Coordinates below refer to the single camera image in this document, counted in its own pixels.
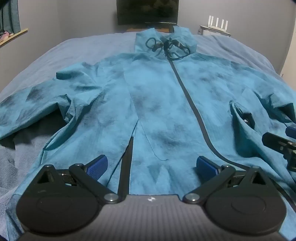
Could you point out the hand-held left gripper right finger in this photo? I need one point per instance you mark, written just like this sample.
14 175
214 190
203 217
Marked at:
205 166

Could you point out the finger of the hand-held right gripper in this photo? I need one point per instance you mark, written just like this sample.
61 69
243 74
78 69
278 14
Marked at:
275 139
291 132

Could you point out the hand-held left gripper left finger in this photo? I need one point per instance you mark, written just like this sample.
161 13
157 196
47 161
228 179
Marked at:
99 166

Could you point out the teal zip jacket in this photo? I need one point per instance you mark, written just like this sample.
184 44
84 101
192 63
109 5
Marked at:
161 92

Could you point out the blue fleece bed blanket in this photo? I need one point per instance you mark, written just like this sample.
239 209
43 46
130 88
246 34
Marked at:
46 58

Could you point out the small grey side table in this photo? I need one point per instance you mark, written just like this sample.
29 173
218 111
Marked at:
214 31

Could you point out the white router with antennas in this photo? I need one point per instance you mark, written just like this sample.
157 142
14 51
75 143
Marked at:
217 23

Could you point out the wooden tv stand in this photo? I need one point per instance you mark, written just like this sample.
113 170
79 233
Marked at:
138 29

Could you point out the wooden window sill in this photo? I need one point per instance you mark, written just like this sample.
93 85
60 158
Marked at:
14 34

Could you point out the pink item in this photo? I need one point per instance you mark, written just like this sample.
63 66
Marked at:
4 35

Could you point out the black flat television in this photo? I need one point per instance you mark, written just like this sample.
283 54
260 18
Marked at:
148 11

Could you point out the teal curtain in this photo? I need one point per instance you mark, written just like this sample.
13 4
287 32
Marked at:
9 15

